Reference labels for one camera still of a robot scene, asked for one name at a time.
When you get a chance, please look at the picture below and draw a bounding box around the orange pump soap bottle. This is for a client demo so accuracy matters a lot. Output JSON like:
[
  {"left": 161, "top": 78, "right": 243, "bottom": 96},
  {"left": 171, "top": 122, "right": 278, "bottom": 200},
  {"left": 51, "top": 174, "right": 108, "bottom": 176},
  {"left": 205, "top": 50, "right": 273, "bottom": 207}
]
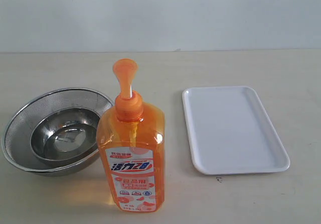
[{"left": 96, "top": 59, "right": 165, "bottom": 212}]

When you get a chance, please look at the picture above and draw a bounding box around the small stainless steel bowl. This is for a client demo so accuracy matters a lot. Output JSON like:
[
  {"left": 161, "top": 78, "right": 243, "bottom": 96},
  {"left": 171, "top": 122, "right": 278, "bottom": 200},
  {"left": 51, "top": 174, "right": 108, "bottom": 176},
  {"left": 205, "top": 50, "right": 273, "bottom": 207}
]
[{"left": 30, "top": 107, "right": 100, "bottom": 167}]

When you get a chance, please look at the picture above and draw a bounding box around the steel mesh colander bowl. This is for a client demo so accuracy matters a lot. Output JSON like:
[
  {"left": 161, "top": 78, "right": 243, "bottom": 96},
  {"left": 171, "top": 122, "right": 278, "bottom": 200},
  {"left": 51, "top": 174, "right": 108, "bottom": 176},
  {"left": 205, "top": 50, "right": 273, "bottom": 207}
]
[{"left": 2, "top": 88, "right": 114, "bottom": 176}]

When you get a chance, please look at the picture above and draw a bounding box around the white rectangular plastic tray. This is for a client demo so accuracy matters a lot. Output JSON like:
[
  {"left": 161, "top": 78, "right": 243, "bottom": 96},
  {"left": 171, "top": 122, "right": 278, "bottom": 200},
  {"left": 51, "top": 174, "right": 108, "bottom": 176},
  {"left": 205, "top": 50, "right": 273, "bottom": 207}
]
[{"left": 182, "top": 86, "right": 290, "bottom": 175}]

